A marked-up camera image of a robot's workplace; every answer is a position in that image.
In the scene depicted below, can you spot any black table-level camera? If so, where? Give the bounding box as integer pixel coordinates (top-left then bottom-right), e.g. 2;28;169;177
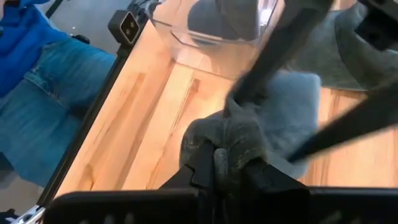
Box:
108;9;141;47

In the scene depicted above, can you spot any silver metal bracket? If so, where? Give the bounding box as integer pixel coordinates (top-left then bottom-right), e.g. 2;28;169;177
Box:
11;203;46;224

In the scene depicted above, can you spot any clear plastic bin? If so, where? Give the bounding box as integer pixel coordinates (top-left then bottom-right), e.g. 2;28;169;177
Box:
148;0;285;81

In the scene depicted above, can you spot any dark green baseball cap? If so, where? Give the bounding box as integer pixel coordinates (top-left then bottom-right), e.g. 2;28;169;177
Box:
179;95;271;194
285;2;398;91

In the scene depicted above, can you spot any black aluminium table frame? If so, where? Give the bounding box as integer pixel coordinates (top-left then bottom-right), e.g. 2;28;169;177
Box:
37;45;127;207

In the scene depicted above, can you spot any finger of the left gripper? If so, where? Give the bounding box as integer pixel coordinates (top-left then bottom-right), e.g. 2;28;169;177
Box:
287;77;398;163
231;0;335;105

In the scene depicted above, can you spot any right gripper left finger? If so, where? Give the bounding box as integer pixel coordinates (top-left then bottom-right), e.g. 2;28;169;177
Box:
160;139;216;190

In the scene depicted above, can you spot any person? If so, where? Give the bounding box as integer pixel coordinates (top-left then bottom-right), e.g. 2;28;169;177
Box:
0;0;118;189

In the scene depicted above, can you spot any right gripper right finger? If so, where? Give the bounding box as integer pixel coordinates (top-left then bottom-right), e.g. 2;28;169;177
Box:
244;158;310;190

